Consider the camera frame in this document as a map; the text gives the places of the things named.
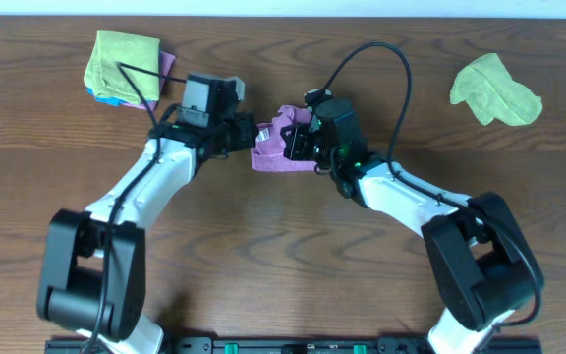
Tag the folded blue cloth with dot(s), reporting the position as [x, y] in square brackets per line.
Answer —
[113, 101]

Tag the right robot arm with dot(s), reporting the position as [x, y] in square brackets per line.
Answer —
[482, 264]

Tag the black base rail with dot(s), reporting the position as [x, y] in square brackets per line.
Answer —
[382, 345]

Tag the folded green cloth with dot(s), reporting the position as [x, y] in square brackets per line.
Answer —
[121, 65]

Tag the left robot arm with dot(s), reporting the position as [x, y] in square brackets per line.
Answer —
[93, 273]

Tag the crumpled green cloth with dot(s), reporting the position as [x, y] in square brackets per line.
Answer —
[487, 87]

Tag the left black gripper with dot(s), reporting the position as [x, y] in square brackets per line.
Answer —
[250, 130]

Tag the purple microfiber cloth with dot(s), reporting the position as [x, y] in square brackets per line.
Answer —
[267, 155]

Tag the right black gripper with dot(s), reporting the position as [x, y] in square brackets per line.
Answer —
[292, 147]

